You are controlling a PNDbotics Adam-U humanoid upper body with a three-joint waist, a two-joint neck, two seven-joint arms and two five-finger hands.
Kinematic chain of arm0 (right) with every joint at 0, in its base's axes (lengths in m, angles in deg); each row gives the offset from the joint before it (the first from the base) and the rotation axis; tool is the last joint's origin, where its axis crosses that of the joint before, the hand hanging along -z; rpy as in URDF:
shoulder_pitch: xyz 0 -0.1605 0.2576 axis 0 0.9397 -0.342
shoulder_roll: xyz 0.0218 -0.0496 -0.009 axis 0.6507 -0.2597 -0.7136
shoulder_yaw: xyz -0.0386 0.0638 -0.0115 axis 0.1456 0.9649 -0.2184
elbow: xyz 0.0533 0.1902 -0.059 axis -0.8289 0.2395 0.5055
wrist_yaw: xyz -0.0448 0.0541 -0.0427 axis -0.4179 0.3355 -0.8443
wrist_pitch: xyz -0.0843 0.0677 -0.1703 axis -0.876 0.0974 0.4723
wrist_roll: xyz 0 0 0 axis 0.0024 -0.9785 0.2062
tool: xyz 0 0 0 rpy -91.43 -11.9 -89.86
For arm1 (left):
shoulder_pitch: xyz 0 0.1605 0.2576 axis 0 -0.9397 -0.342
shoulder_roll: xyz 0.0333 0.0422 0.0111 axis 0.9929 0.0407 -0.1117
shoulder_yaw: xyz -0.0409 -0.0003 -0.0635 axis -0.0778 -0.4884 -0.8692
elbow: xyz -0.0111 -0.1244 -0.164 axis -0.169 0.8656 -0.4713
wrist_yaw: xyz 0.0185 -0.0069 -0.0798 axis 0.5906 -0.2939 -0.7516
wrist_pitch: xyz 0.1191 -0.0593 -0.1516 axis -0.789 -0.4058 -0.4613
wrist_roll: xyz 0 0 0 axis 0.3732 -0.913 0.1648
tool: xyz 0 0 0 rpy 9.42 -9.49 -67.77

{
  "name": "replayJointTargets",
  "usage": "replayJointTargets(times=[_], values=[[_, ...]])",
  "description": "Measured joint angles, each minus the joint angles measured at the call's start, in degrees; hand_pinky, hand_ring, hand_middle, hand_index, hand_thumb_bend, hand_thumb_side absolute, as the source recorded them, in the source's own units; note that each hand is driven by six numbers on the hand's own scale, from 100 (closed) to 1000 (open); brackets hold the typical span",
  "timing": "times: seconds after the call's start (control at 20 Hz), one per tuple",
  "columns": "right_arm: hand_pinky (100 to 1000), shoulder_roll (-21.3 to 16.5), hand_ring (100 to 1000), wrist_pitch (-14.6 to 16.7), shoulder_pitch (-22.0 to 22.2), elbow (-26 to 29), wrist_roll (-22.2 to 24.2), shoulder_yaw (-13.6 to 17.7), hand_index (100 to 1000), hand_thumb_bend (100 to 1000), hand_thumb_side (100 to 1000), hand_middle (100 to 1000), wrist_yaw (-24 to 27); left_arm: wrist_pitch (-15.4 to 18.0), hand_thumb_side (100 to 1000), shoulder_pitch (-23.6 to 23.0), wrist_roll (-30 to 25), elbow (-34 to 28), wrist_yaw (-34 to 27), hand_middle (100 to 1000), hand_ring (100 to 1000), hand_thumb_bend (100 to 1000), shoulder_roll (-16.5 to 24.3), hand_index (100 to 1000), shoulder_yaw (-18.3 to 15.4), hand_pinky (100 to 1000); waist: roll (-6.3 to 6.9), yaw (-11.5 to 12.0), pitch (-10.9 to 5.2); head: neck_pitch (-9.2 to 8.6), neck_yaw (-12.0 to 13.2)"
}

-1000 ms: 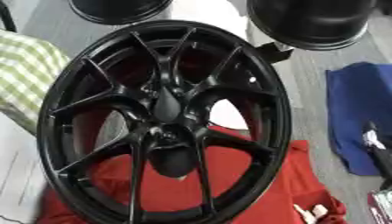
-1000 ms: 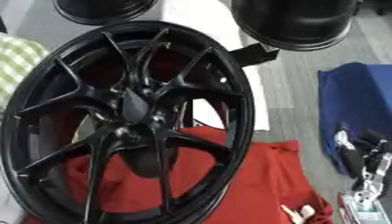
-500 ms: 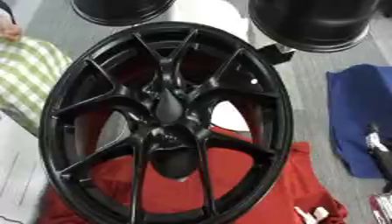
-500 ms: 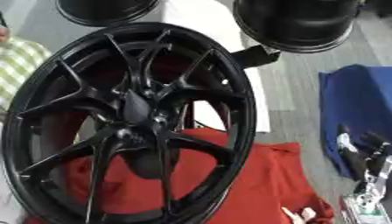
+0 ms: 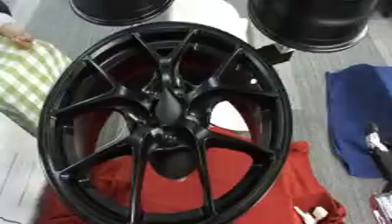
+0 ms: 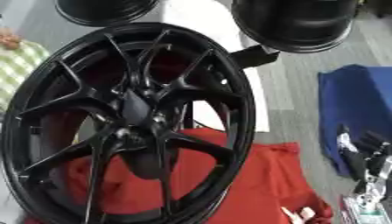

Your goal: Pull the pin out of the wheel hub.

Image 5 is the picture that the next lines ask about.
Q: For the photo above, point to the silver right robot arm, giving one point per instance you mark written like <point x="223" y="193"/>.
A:
<point x="384" y="207"/>

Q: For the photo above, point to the person's hand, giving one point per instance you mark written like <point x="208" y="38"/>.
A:
<point x="18" y="36"/>

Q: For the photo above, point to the black spoked wheel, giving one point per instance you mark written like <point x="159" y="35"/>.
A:
<point x="51" y="131"/>

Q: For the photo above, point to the white pin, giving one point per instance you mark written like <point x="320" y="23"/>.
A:
<point x="302" y="216"/>
<point x="319" y="213"/>

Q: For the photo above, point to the black round wheel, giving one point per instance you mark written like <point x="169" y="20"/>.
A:
<point x="118" y="11"/>
<point x="311" y="24"/>

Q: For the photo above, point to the black bracket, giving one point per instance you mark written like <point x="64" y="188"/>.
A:
<point x="276" y="55"/>

